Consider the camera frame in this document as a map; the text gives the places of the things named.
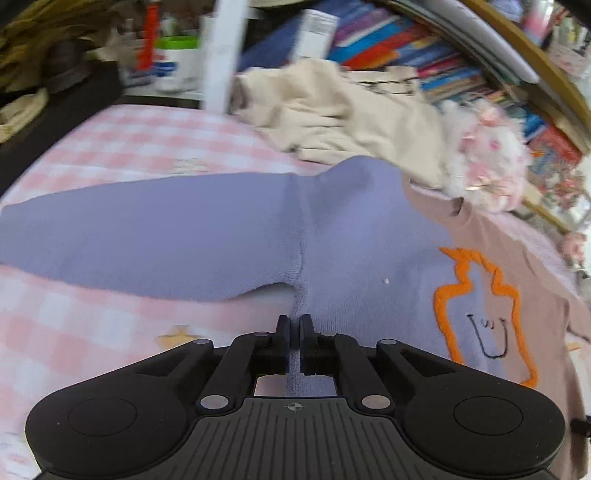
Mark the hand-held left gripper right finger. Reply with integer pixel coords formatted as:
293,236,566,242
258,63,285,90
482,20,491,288
299,314,457,413

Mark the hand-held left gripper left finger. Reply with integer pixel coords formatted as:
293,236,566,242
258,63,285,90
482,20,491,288
137,315,291,414

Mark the lavender and brown sweater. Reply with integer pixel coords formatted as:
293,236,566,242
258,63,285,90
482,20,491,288
0,156,591,480

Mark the cream garment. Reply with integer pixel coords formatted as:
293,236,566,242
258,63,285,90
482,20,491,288
231,60,452,191

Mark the pink checkered blanket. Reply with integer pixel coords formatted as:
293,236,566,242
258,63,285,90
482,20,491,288
0,104,591,480

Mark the pink and white fluffy plush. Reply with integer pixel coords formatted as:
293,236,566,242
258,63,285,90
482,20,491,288
438,98,533,216

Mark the small pink plush toy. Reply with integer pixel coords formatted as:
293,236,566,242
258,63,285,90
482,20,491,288
558,231,590,271

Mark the dark blue cloth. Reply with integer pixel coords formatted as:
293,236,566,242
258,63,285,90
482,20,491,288
237,20,302,73

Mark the white jar with green lid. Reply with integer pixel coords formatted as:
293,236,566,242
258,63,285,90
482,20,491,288
154,36,205,94

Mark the white carton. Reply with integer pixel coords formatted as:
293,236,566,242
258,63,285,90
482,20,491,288
288,9,341,64

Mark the row of colourful books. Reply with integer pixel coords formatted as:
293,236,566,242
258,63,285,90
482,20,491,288
327,4,588,185

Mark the red bottle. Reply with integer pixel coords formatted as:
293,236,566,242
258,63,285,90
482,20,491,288
135,2,161,77

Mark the grey white board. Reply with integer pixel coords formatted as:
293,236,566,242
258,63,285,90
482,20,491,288
387,0,542,85

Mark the olive cloth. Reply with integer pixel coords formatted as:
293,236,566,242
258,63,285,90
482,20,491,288
0,0,141,93

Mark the white post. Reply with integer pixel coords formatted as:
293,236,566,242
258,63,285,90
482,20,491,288
200,0,253,114

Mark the curved wooden frame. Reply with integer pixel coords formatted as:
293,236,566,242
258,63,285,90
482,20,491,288
462,0,591,154

